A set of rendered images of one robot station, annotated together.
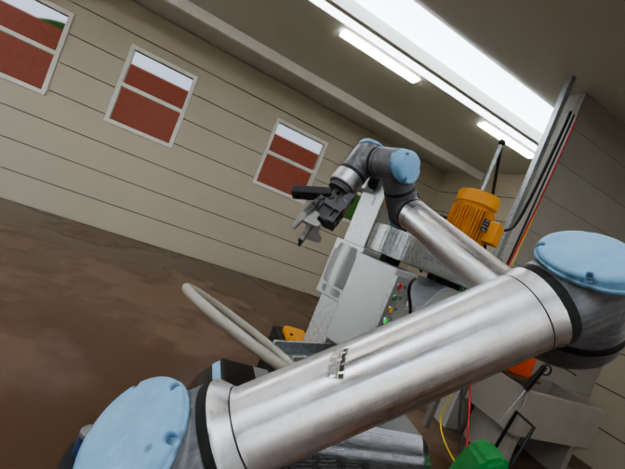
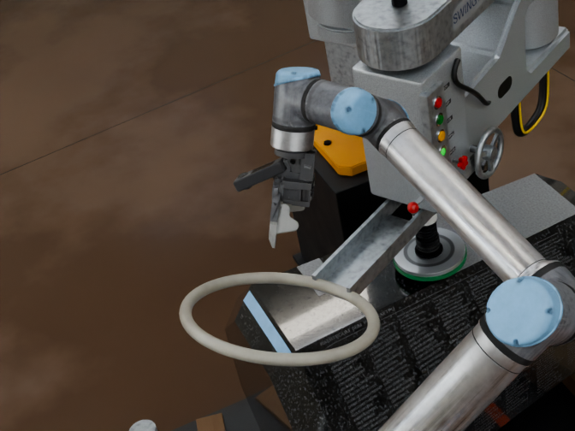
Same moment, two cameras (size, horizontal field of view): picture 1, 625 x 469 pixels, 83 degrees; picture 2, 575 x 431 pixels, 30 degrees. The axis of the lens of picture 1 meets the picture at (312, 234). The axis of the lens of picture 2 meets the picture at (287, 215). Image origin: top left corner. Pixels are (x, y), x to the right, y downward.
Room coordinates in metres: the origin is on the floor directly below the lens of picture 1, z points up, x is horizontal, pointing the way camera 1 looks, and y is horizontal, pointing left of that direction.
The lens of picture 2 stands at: (-0.82, -0.02, 2.96)
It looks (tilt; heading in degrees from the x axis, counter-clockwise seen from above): 37 degrees down; 1
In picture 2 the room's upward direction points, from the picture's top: 12 degrees counter-clockwise
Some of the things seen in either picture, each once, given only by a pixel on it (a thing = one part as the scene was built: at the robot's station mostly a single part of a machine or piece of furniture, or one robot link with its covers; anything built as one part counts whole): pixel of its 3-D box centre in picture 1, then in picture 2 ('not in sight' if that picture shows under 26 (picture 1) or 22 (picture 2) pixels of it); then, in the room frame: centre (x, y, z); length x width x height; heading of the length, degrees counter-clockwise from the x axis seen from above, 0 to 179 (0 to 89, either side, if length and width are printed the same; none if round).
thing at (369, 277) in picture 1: (378, 310); (429, 112); (1.66, -0.42, 1.32); 0.36 x 0.22 x 0.45; 137
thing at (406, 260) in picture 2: not in sight; (429, 251); (1.60, -0.37, 0.88); 0.21 x 0.21 x 0.01
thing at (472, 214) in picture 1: (469, 226); not in sight; (2.08, -0.83, 1.90); 0.31 x 0.28 x 0.40; 47
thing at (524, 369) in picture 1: (523, 362); not in sight; (4.06, -2.79, 0.99); 0.50 x 0.22 x 0.33; 112
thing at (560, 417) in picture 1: (526, 421); not in sight; (3.91, -2.98, 0.43); 1.30 x 0.62 x 0.86; 112
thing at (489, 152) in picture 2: not in sight; (477, 150); (1.61, -0.54, 1.20); 0.15 x 0.10 x 0.15; 137
